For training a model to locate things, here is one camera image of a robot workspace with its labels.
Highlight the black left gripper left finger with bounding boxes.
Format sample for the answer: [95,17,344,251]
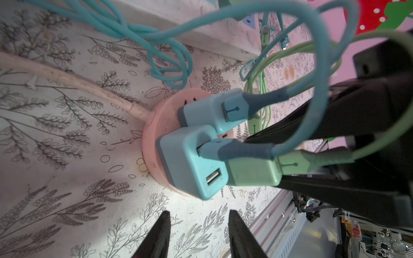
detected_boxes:
[132,210,171,258]

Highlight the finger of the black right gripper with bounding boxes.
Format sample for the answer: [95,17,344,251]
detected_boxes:
[242,74,413,146]
[278,176,413,227]

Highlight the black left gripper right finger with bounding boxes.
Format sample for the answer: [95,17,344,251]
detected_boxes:
[228,210,267,258]

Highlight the teal charger plug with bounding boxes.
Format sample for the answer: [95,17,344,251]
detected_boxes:
[156,125,229,200]

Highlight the blue charger plug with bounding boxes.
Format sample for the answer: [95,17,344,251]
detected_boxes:
[177,89,255,134]

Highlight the round pink power socket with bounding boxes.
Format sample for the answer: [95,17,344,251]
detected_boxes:
[142,88,233,200]

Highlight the white multicolour power strip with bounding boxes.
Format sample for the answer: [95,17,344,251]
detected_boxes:
[109,0,262,62]

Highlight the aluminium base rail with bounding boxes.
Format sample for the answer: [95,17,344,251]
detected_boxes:
[249,190,307,258]

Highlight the green tangled cable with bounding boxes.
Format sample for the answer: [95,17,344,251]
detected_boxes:
[238,28,413,168]

